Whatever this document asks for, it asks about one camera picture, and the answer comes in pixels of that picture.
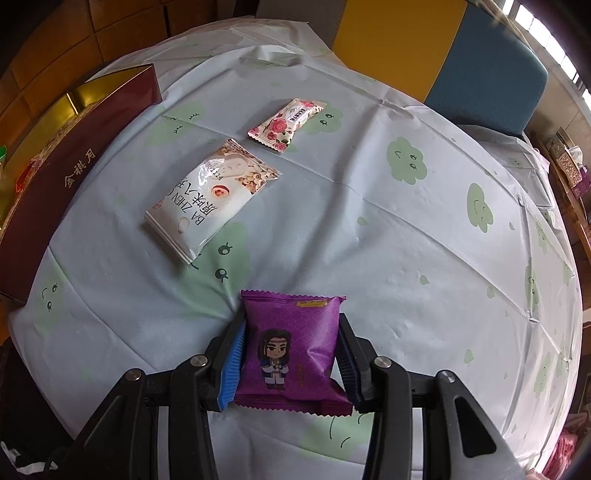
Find pink rose snack packet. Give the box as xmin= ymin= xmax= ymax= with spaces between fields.
xmin=247 ymin=98 xmax=326 ymax=152

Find pink cloth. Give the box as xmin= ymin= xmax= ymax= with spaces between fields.
xmin=542 ymin=413 xmax=583 ymax=480

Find white carton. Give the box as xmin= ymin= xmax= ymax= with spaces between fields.
xmin=547 ymin=129 xmax=571 ymax=155

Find maroon gift box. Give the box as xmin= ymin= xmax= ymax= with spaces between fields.
xmin=0 ymin=64 xmax=163 ymax=306

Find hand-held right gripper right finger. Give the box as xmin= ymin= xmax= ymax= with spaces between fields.
xmin=333 ymin=313 xmax=526 ymax=480

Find wooden side table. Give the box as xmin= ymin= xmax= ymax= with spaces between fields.
xmin=526 ymin=131 xmax=591 ymax=259

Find window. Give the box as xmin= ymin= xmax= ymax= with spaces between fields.
xmin=496 ymin=0 xmax=591 ymax=112

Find white lattice tissue box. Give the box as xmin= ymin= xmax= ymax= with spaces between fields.
xmin=556 ymin=145 xmax=587 ymax=188

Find purple cartoon snack packet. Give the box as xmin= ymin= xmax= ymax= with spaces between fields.
xmin=234 ymin=290 xmax=354 ymax=415

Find white snack packet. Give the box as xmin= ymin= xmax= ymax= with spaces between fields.
xmin=144 ymin=137 xmax=282 ymax=265

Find cloud print tablecloth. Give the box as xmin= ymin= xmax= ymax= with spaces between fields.
xmin=9 ymin=18 xmax=583 ymax=476

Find grey yellow blue chair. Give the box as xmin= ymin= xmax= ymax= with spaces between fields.
xmin=233 ymin=0 xmax=550 ymax=141

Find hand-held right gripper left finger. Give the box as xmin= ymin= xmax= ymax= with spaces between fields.
xmin=55 ymin=318 xmax=247 ymax=480

